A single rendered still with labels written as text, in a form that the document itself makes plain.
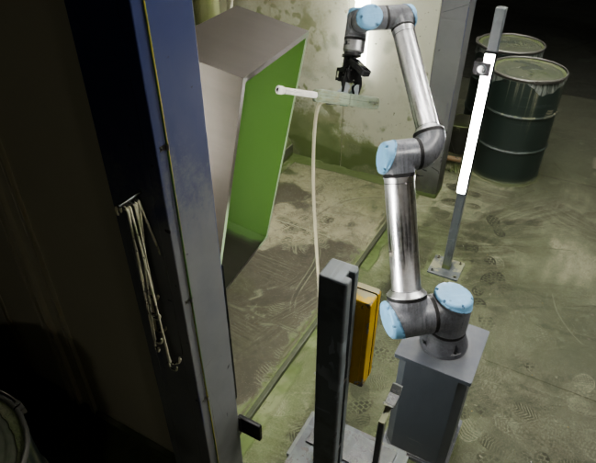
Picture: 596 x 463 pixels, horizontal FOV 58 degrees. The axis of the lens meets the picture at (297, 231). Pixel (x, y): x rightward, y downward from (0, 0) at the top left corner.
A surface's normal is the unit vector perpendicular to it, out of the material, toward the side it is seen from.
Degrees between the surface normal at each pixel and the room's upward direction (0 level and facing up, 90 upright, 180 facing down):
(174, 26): 90
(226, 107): 90
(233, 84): 90
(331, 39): 90
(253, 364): 0
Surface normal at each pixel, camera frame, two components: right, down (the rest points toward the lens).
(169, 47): 0.88, 0.29
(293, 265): 0.00, -0.81
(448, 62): -0.48, 0.51
